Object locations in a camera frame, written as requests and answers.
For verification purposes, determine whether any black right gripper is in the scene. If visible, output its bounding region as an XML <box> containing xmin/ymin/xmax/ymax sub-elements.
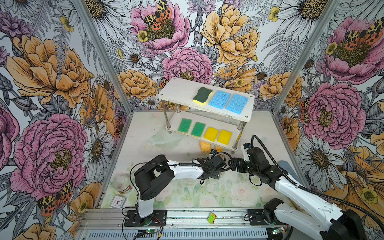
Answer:
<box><xmin>227</xmin><ymin>157</ymin><xmax>260</xmax><ymax>177</ymax></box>

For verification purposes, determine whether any orange cellulose sponge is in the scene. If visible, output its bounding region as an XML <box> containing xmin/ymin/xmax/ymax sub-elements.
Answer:
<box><xmin>215</xmin><ymin>146</ymin><xmax>223</xmax><ymax>152</ymax></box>
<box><xmin>200</xmin><ymin>142</ymin><xmax>211</xmax><ymax>154</ymax></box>

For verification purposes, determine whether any yellow sponge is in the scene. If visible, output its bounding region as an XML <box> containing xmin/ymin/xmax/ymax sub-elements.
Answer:
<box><xmin>218</xmin><ymin>130</ymin><xmax>232</xmax><ymax>145</ymax></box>
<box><xmin>204</xmin><ymin>127</ymin><xmax>219</xmax><ymax>142</ymax></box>

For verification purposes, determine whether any green scrub sponge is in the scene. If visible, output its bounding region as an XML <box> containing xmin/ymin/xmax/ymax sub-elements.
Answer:
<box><xmin>191</xmin><ymin>122</ymin><xmax>206</xmax><ymax>138</ymax></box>
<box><xmin>178</xmin><ymin>118</ymin><xmax>192</xmax><ymax>134</ymax></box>

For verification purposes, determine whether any blue cellulose sponge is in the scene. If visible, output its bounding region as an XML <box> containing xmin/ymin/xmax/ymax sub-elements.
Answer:
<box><xmin>209</xmin><ymin>91</ymin><xmax>231</xmax><ymax>110</ymax></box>
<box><xmin>226</xmin><ymin>94</ymin><xmax>249</xmax><ymax>115</ymax></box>

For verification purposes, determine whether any dark green scouring sponge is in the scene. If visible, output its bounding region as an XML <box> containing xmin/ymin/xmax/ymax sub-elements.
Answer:
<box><xmin>193</xmin><ymin>87</ymin><xmax>213</xmax><ymax>105</ymax></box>

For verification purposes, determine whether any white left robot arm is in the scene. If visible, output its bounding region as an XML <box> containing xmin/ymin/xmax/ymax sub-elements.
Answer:
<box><xmin>134</xmin><ymin>152</ymin><xmax>234</xmax><ymax>220</ymax></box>

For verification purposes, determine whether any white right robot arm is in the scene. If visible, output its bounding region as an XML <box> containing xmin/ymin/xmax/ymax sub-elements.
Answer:
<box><xmin>230</xmin><ymin>145</ymin><xmax>367</xmax><ymax>240</ymax></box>

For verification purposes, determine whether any white two-tier shelf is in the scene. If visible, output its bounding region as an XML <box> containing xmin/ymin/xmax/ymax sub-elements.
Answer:
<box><xmin>159</xmin><ymin>78</ymin><xmax>255</xmax><ymax>152</ymax></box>

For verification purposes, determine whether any green orange small block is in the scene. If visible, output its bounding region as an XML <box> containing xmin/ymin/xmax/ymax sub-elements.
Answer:
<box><xmin>207</xmin><ymin>213</ymin><xmax>217</xmax><ymax>224</ymax></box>

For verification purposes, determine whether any small white square clock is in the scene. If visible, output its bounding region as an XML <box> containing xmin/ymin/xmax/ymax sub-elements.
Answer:
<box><xmin>110</xmin><ymin>195</ymin><xmax>127</xmax><ymax>210</ymax></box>

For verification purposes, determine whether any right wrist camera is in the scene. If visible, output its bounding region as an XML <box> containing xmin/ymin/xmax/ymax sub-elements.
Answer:
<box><xmin>241</xmin><ymin>143</ymin><xmax>252</xmax><ymax>162</ymax></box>

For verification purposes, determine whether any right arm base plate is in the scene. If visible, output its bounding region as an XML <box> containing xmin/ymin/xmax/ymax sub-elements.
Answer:
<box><xmin>243</xmin><ymin>209</ymin><xmax>285</xmax><ymax>226</ymax></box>

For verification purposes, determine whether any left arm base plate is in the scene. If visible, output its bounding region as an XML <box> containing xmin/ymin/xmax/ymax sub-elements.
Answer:
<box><xmin>124</xmin><ymin>210</ymin><xmax>168</xmax><ymax>227</ymax></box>

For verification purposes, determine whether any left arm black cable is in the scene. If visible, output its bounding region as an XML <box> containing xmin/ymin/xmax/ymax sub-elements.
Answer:
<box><xmin>121</xmin><ymin>151</ymin><xmax>234</xmax><ymax>229</ymax></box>

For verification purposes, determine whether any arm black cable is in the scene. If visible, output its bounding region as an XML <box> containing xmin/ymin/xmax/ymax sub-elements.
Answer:
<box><xmin>121</xmin><ymin>151</ymin><xmax>234</xmax><ymax>229</ymax></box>
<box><xmin>250</xmin><ymin>134</ymin><xmax>384</xmax><ymax>232</ymax></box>

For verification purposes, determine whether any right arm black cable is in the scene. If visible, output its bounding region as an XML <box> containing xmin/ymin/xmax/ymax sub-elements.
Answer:
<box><xmin>250</xmin><ymin>134</ymin><xmax>384</xmax><ymax>232</ymax></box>

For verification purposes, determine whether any aluminium front rail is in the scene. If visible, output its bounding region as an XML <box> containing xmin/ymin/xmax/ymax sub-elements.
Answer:
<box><xmin>79</xmin><ymin>208</ymin><xmax>252</xmax><ymax>230</ymax></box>

